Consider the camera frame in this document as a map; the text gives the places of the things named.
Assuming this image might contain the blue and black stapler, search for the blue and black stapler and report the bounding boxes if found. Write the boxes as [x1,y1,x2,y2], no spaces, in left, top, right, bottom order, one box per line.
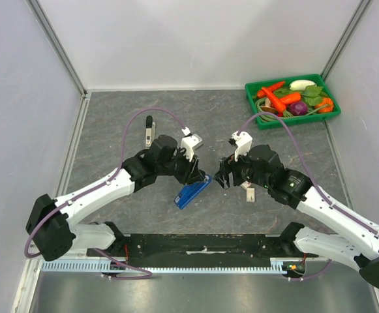
[174,175,212,209]

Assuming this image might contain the brown toy mushroom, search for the brown toy mushroom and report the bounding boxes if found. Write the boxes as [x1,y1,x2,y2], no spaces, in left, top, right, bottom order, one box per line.
[262,98,278,114]

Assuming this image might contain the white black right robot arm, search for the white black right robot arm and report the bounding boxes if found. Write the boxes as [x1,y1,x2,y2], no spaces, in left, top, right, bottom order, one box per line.
[214,145,379,289]

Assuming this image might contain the green toy leafy vegetable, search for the green toy leafy vegetable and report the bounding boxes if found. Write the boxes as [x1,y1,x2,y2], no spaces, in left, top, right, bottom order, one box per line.
[301,85,329,107]

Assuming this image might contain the beige and black stapler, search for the beige and black stapler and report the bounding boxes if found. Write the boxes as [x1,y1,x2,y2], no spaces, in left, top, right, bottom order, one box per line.
[145,115,156,148]

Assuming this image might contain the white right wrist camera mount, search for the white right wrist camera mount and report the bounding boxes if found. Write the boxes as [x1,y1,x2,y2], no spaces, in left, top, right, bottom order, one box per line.
[229,131,252,162]

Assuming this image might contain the orange toy carrot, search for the orange toy carrot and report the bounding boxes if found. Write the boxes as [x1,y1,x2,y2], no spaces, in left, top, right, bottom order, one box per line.
[280,92,301,106]
[262,87,286,113]
[256,81,286,98]

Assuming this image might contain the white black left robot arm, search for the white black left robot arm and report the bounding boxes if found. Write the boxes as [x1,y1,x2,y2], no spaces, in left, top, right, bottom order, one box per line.
[25,134,206,261]

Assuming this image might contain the light blue slotted cable duct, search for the light blue slotted cable duct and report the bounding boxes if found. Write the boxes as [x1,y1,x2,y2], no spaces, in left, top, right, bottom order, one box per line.
[40,259,290,273]

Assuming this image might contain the green plastic basket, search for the green plastic basket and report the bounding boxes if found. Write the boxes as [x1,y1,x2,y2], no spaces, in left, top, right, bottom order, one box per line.
[245,74,341,130]

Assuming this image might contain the green toy long beans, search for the green toy long beans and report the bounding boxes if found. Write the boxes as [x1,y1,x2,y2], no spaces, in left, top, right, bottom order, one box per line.
[254,97,330,123]

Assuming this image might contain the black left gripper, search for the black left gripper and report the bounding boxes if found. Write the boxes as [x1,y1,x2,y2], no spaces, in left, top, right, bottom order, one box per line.
[157,147,204,186]

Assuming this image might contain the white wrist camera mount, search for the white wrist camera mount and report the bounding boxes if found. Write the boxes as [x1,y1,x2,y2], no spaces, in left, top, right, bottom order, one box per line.
[180,127,203,162]
[229,131,252,162]

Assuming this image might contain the white staple box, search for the white staple box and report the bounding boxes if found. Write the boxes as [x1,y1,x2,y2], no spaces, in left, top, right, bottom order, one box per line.
[246,187,255,203]
[241,181,251,190]

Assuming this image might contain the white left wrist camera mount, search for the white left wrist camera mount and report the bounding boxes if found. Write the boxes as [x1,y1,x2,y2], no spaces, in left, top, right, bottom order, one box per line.
[180,127,203,162]

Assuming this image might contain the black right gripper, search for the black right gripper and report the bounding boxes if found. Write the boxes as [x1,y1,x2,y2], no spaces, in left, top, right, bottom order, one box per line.
[212,145,271,190]

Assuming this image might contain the aluminium frame rail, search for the aluminium frame rail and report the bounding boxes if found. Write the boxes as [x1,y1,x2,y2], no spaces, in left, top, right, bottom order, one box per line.
[25,0,89,97]

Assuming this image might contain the small orange toy pumpkin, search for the small orange toy pumpkin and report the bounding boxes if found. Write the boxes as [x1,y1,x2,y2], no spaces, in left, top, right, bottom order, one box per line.
[315,97,334,114]

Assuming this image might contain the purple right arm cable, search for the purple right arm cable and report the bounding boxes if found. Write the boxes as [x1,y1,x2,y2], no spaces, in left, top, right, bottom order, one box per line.
[237,112,379,281]

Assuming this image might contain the purple toy onion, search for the purple toy onion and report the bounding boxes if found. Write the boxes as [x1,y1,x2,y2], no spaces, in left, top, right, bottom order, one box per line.
[288,101,308,116]

